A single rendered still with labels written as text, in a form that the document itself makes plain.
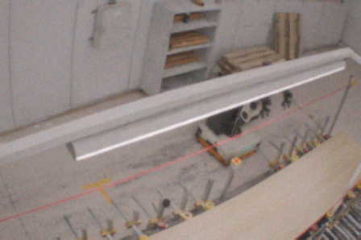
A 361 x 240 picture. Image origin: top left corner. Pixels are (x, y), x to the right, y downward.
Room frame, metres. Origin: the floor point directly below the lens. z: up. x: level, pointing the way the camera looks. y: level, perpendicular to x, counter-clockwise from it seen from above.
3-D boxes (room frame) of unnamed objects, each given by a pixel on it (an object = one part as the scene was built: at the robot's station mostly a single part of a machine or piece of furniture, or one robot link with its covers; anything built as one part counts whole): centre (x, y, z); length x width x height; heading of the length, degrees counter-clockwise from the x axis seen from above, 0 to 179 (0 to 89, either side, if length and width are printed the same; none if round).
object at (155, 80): (5.25, 0.21, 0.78); 0.90 x 0.45 x 1.55; 134
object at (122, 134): (2.07, -0.41, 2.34); 2.40 x 0.12 x 0.08; 134
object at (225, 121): (4.33, -0.61, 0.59); 0.55 x 0.34 x 0.83; 134
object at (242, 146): (4.26, -0.67, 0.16); 0.67 x 0.64 x 0.25; 44
